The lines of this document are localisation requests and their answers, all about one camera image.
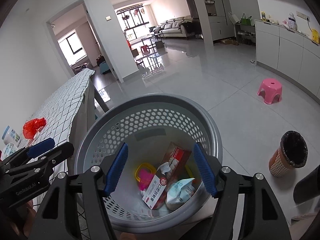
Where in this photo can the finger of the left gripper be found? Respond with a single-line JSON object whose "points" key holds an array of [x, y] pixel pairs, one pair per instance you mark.
{"points": [[45, 164], [24, 155]]}

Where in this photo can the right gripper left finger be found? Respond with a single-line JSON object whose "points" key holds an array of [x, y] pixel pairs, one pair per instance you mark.
{"points": [[57, 217]]}

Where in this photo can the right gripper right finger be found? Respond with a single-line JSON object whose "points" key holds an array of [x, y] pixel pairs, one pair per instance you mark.
{"points": [[262, 216]]}

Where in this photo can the red plastic bag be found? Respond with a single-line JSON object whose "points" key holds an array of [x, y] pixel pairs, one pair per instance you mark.
{"points": [[31, 127]]}

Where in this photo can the light blue wipes packet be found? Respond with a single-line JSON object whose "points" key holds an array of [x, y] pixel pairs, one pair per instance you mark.
{"points": [[179, 193]]}

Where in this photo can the red toothpaste box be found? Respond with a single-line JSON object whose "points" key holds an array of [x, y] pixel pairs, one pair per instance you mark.
{"points": [[171, 167]]}

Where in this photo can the pink triangular wrapper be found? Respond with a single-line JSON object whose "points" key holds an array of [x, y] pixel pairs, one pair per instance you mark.
{"points": [[145, 179]]}

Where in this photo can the checkered small trash bin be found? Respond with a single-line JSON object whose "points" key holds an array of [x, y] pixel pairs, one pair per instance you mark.
{"points": [[291, 154]]}

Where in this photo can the person's left hand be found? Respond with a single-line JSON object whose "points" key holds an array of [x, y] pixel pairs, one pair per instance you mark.
{"points": [[25, 219]]}

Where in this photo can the blue white tissue pack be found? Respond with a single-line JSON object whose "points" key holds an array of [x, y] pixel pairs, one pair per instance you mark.
{"points": [[9, 150]]}

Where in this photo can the white jar blue lid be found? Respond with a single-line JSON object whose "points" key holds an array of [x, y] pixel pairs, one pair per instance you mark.
{"points": [[11, 136]]}

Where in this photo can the black cylinder object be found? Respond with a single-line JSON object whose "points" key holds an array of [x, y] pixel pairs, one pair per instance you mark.
{"points": [[307, 188]]}

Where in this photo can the checkered white tablecloth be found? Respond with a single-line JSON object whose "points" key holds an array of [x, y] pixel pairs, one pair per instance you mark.
{"points": [[60, 109]]}

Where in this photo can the grey perforated laundry basket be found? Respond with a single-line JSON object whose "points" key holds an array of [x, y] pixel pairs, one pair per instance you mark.
{"points": [[148, 125]]}

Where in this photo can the pink plastic stool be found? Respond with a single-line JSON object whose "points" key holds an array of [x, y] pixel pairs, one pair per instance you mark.
{"points": [[272, 89]]}

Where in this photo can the red small stool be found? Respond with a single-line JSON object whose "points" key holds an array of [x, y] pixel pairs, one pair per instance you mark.
{"points": [[145, 50]]}

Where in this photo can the glass coffee table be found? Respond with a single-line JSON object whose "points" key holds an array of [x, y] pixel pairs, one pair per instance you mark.
{"points": [[153, 41]]}

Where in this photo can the white low cabinet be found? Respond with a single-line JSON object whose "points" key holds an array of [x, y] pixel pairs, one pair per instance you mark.
{"points": [[289, 54]]}

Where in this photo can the beige sofa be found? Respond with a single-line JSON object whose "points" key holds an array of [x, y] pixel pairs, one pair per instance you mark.
{"points": [[182, 27]]}

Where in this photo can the white robot figure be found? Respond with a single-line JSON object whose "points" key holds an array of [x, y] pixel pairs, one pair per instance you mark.
{"points": [[291, 22]]}

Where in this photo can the green tote bag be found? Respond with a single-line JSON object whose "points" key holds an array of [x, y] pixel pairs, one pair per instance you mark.
{"points": [[246, 20]]}

